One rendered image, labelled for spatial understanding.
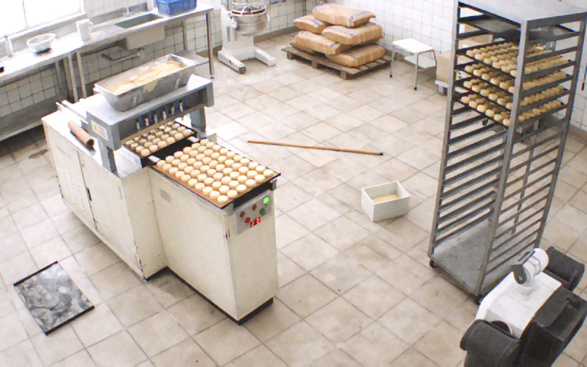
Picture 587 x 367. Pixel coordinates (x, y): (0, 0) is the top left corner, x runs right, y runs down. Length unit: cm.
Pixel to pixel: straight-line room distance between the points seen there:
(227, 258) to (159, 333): 73
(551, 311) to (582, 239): 278
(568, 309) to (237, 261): 188
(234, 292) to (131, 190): 82
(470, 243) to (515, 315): 223
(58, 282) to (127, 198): 96
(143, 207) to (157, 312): 66
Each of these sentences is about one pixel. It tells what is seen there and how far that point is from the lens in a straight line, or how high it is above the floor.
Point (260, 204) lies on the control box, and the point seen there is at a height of 80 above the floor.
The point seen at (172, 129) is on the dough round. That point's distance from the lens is 342.
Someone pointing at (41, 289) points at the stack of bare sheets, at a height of 2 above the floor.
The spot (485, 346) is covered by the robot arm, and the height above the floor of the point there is 135.
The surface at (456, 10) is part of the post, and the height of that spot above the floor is 173.
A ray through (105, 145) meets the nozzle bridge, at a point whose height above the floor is 101.
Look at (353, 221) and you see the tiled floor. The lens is 408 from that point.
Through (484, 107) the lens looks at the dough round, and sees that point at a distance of 298.
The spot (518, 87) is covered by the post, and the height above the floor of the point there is 147.
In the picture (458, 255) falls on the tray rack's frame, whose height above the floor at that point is 15.
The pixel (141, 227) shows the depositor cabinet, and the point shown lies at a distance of 339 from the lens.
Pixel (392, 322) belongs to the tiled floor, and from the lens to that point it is 335.
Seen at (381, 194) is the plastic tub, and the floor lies 7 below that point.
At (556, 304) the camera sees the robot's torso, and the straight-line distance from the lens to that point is 162.
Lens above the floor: 243
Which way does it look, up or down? 33 degrees down
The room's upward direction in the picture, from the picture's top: 2 degrees counter-clockwise
